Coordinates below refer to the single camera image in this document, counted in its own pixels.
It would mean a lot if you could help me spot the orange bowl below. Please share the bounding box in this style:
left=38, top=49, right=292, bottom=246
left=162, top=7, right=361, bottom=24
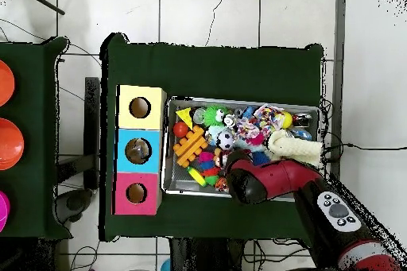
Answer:
left=0, top=118, right=25, bottom=172
left=0, top=60, right=16, bottom=108

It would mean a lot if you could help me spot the side table with green cloth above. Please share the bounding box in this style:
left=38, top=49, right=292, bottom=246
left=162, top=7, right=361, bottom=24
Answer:
left=0, top=37, right=71, bottom=242

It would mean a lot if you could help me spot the black power cable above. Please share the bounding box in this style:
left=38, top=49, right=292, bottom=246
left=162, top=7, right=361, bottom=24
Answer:
left=320, top=142, right=407, bottom=159

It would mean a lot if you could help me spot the yellow ball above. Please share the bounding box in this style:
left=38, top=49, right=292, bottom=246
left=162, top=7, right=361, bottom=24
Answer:
left=281, top=111, right=294, bottom=130

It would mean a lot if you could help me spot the red ball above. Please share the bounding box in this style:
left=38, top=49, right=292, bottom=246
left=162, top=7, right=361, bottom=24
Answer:
left=172, top=122, right=190, bottom=138

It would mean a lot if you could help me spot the wire mesh bin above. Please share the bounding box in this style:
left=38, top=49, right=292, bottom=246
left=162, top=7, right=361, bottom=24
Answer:
left=161, top=97, right=321, bottom=203

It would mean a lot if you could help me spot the green fuzzy toy with eyes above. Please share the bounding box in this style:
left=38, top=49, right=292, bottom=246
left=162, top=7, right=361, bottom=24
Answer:
left=203, top=104, right=233, bottom=129

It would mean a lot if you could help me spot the yellow cheese wedge toy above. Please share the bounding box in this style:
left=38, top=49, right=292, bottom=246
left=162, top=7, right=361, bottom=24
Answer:
left=176, top=106, right=194, bottom=130

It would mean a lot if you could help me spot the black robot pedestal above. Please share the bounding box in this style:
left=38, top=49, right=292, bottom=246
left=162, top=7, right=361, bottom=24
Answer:
left=169, top=238, right=248, bottom=271

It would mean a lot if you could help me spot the cream waffle cloth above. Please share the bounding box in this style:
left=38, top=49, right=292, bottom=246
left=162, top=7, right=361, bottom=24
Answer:
left=263, top=130, right=325, bottom=169

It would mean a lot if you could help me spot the wooden box with three holes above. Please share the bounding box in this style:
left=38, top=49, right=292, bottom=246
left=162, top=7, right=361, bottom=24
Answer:
left=113, top=84, right=168, bottom=216

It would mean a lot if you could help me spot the black and white soccer ball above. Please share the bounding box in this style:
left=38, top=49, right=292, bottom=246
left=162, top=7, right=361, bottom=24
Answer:
left=215, top=130, right=236, bottom=150

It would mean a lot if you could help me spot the orange striped tiger toy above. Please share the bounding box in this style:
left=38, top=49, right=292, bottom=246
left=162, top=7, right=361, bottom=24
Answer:
left=213, top=176, right=230, bottom=194

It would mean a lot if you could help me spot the pink bowl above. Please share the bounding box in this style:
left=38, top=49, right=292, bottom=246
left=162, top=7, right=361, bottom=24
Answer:
left=0, top=190, right=11, bottom=233

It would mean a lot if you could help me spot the orange plastic building block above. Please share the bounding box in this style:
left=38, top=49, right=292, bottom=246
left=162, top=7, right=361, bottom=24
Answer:
left=172, top=125, right=210, bottom=168

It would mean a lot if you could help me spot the black rod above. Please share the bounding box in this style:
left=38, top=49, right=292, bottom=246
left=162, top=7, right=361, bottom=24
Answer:
left=17, top=0, right=66, bottom=16

